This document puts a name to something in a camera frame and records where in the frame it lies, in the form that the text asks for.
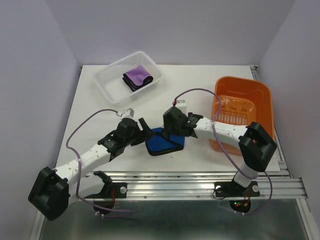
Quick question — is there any orange plastic tub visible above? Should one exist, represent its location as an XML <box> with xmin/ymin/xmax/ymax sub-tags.
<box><xmin>208</xmin><ymin>76</ymin><xmax>277</xmax><ymax>156</ymax></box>

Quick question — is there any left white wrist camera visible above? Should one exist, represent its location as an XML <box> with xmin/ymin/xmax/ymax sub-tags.
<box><xmin>116</xmin><ymin>108</ymin><xmax>135</xmax><ymax>119</ymax></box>

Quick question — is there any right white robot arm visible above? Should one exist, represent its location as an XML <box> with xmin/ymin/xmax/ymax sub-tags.
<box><xmin>163</xmin><ymin>106</ymin><xmax>277</xmax><ymax>195</ymax></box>

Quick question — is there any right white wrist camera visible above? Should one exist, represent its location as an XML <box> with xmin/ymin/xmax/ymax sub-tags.
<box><xmin>173</xmin><ymin>100</ymin><xmax>187</xmax><ymax>115</ymax></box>

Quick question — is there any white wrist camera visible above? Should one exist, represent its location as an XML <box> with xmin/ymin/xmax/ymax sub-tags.
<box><xmin>173</xmin><ymin>100</ymin><xmax>187</xmax><ymax>115</ymax></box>
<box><xmin>116</xmin><ymin>108</ymin><xmax>135</xmax><ymax>119</ymax></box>

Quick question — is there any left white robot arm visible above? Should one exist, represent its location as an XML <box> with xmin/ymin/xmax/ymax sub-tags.
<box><xmin>28</xmin><ymin>117</ymin><xmax>154</xmax><ymax>221</ymax></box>

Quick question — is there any aluminium mounting rail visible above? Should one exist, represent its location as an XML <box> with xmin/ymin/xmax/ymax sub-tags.
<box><xmin>37</xmin><ymin>171</ymin><xmax>308</xmax><ymax>203</ymax></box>

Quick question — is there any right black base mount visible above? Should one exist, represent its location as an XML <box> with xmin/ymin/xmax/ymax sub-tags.
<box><xmin>212</xmin><ymin>180</ymin><xmax>261</xmax><ymax>214</ymax></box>

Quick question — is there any white plastic basket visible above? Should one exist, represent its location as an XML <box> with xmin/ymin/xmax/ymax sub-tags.
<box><xmin>93</xmin><ymin>51</ymin><xmax>164</xmax><ymax>106</ymax></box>

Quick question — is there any blue towel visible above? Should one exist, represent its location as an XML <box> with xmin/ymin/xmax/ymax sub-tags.
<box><xmin>145</xmin><ymin>127</ymin><xmax>185</xmax><ymax>156</ymax></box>

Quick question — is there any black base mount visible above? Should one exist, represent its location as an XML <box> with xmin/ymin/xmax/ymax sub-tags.
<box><xmin>80</xmin><ymin>171</ymin><xmax>133</xmax><ymax>218</ymax></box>
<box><xmin>212</xmin><ymin>180</ymin><xmax>261</xmax><ymax>214</ymax></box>

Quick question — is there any purple black-edged towel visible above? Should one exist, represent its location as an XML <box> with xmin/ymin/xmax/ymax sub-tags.
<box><xmin>122</xmin><ymin>65</ymin><xmax>154</xmax><ymax>92</ymax></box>

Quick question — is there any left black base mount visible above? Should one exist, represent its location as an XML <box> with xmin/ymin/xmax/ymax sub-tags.
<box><xmin>80</xmin><ymin>171</ymin><xmax>133</xmax><ymax>218</ymax></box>

